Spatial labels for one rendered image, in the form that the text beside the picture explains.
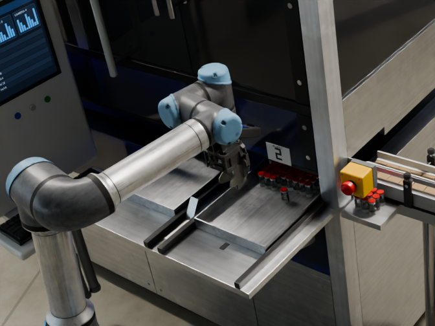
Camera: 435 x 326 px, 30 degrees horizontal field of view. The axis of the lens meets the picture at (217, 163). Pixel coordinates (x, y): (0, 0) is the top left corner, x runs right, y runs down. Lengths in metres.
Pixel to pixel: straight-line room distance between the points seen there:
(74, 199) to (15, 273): 2.26
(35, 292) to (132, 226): 1.37
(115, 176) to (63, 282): 0.32
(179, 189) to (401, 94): 0.73
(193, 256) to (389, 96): 0.74
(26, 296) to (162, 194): 1.36
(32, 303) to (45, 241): 1.89
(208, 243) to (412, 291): 0.95
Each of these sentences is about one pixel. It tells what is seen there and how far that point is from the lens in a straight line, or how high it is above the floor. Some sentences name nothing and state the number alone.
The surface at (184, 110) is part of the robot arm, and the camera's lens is 1.86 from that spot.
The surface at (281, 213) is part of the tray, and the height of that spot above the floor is 0.88.
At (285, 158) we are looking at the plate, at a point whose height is 1.01.
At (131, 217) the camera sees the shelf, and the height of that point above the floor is 0.88.
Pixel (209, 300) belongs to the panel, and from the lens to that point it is 3.12.
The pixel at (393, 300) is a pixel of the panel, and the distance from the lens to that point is 2.88.
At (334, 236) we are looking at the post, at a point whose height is 0.78.
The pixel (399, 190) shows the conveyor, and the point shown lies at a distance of 2.33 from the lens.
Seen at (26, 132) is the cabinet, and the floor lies 1.04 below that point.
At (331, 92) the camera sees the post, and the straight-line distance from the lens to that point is 2.15.
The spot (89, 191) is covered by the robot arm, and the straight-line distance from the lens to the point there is 1.66.
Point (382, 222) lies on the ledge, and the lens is 2.30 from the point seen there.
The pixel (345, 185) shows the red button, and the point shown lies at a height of 1.01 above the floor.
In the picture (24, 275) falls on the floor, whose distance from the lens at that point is 3.86.
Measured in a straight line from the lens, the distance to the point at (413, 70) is 2.53.
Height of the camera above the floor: 2.32
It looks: 33 degrees down
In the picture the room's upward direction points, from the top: 11 degrees counter-clockwise
